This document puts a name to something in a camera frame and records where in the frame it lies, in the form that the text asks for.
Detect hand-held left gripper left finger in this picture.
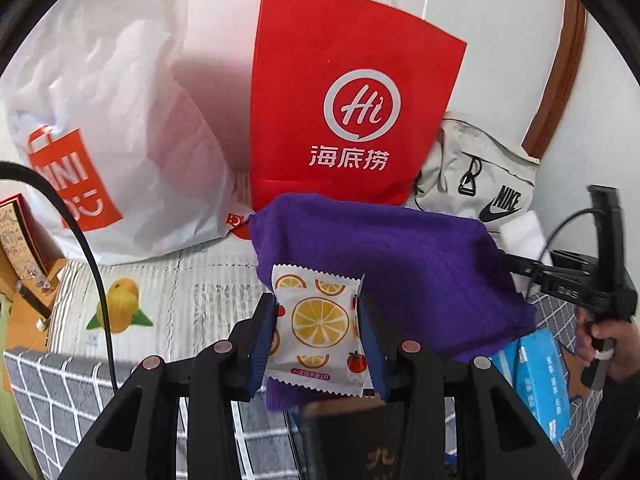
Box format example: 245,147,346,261
60,292,281,480

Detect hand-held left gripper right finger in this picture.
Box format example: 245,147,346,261
356,294,568,480

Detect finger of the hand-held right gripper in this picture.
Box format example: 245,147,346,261
500,254,555,284

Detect orange slice print packet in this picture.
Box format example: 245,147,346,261
264,263,376,398

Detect purple knit cloth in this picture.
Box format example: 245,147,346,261
248,192,538,413

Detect person's right hand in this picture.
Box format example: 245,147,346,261
575,310,640,385

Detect white sponge block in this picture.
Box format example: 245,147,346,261
497,210,553,296

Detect dark rectangular box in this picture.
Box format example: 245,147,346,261
300,395,416,480

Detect fruit print bed sheet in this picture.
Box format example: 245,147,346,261
47,170,281,356

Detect blue tissue pack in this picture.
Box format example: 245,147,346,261
490,330,573,443

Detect grey fabric bag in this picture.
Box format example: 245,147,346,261
412,117,541,233

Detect person's dark pants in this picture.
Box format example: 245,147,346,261
575,375,640,480

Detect brown wooden headboard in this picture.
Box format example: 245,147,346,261
522,0,588,161

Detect grey checked star blanket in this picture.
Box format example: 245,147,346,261
2,290,621,480

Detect wooden furniture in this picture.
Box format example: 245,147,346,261
0,250,67,357

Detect yellow green cloth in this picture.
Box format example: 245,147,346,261
0,290,46,480

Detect patterned brown box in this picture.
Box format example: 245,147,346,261
0,194,66,293

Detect red paper bag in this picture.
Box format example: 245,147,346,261
248,0,468,211

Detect white plastic shopping bag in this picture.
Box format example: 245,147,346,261
0,0,251,266

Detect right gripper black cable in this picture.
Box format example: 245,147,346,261
542,208,597,257

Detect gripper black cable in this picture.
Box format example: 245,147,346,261
0,161,121,393
542,208,597,257

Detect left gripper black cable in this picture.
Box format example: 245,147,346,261
0,161,121,393

